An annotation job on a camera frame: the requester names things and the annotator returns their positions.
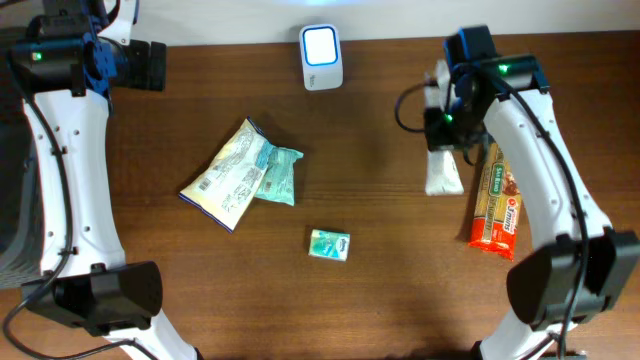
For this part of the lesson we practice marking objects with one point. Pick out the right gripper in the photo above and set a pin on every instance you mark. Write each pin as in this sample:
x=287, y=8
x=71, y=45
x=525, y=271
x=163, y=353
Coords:
x=434, y=136

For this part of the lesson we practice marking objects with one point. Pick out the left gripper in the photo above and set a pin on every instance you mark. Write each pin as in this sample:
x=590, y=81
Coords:
x=149, y=71

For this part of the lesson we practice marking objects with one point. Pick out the white gold-capped tube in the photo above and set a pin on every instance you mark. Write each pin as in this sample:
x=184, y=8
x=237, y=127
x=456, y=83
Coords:
x=442, y=177

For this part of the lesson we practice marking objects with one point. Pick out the red spaghetti packet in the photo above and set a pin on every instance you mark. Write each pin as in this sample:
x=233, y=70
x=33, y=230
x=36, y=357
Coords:
x=497, y=208

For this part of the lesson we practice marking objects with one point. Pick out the cream snack bag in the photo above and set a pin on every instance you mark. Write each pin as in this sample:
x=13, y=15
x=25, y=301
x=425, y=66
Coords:
x=226, y=188

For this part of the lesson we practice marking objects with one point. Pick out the green tissue pack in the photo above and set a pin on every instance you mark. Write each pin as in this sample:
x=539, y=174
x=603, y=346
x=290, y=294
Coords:
x=329, y=245

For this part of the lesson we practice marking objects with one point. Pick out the teal snack pouch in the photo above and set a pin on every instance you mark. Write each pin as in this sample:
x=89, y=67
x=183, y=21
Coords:
x=278, y=182

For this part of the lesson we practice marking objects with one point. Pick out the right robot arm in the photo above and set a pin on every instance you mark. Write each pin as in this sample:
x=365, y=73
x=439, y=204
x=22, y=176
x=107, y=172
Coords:
x=580, y=264

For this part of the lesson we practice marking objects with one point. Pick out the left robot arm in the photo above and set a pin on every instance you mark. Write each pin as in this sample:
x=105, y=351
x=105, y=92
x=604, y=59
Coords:
x=64, y=69

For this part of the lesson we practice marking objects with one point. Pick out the white barcode scanner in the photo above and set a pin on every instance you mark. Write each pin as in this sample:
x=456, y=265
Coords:
x=321, y=57

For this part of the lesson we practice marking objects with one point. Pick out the grey plastic mesh basket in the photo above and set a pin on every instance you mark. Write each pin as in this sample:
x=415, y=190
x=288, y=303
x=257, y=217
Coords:
x=21, y=202

